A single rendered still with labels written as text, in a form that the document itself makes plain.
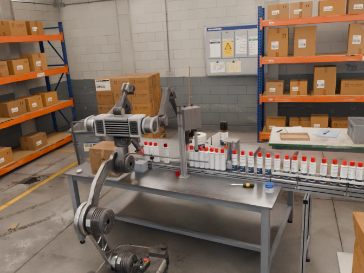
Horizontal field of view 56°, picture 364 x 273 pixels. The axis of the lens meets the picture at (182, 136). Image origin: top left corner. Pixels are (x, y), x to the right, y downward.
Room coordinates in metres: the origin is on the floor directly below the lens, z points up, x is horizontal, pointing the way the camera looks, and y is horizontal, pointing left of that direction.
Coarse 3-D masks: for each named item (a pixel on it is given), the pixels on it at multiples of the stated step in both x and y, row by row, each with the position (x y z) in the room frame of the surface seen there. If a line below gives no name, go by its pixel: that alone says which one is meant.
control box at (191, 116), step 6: (186, 108) 2.91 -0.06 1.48; (192, 108) 2.91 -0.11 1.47; (198, 108) 2.94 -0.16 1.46; (186, 114) 2.88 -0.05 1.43; (192, 114) 2.91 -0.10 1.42; (198, 114) 2.94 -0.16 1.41; (186, 120) 2.88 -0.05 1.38; (192, 120) 2.91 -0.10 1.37; (198, 120) 2.94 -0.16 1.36; (186, 126) 2.88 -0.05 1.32; (192, 126) 2.91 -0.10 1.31; (198, 126) 2.93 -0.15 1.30
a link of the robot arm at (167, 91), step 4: (164, 88) 2.93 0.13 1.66; (168, 88) 2.92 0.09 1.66; (164, 92) 2.89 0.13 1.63; (168, 92) 2.91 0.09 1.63; (172, 92) 2.96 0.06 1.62; (164, 96) 2.85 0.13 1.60; (168, 96) 2.89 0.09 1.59; (164, 100) 2.82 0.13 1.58; (160, 104) 2.80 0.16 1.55; (164, 104) 2.78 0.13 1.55; (160, 108) 2.75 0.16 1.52; (164, 108) 2.75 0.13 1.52; (160, 112) 2.72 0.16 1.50; (164, 112) 2.72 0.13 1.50; (164, 116) 2.67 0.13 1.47; (164, 120) 2.63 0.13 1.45; (164, 124) 2.62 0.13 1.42
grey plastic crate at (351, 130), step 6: (348, 120) 3.93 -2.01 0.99; (354, 120) 3.96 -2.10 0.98; (360, 120) 3.94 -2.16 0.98; (348, 126) 3.92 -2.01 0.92; (354, 126) 3.62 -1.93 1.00; (360, 126) 3.59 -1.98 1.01; (348, 132) 3.90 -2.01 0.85; (354, 132) 3.62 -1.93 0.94; (360, 132) 3.59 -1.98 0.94; (354, 138) 3.61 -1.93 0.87; (360, 138) 3.59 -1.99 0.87
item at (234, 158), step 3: (234, 150) 2.85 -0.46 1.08; (234, 153) 2.84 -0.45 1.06; (234, 156) 2.83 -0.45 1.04; (234, 159) 2.83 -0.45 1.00; (237, 159) 2.85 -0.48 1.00; (234, 162) 2.83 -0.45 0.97; (237, 162) 2.84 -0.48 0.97; (234, 165) 2.83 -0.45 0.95; (237, 165) 2.84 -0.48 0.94; (234, 168) 2.83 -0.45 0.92; (237, 168) 2.84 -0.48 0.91; (234, 171) 2.83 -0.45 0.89; (237, 171) 2.84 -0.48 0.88
